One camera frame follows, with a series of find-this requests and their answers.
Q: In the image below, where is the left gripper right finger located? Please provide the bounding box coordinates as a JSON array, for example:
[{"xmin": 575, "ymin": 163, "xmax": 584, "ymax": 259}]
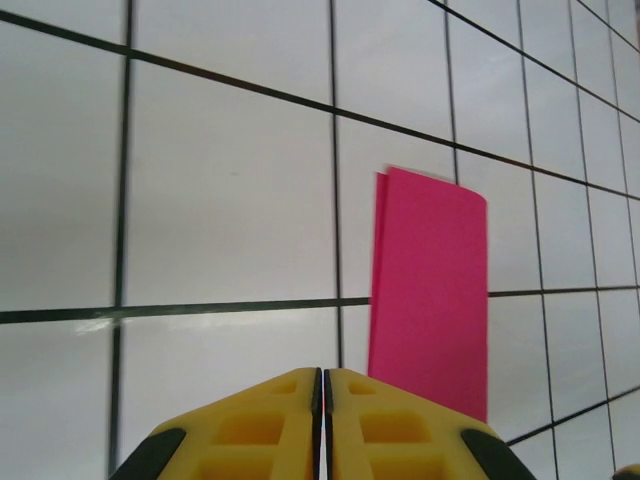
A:
[{"xmin": 323, "ymin": 367, "xmax": 539, "ymax": 480}]

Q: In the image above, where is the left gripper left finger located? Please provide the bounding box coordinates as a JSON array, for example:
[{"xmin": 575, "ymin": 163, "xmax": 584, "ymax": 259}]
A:
[{"xmin": 107, "ymin": 367, "xmax": 324, "ymax": 480}]

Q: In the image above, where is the magenta cloth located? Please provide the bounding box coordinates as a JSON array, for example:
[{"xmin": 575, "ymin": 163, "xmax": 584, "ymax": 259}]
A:
[{"xmin": 367, "ymin": 165, "xmax": 489, "ymax": 422}]

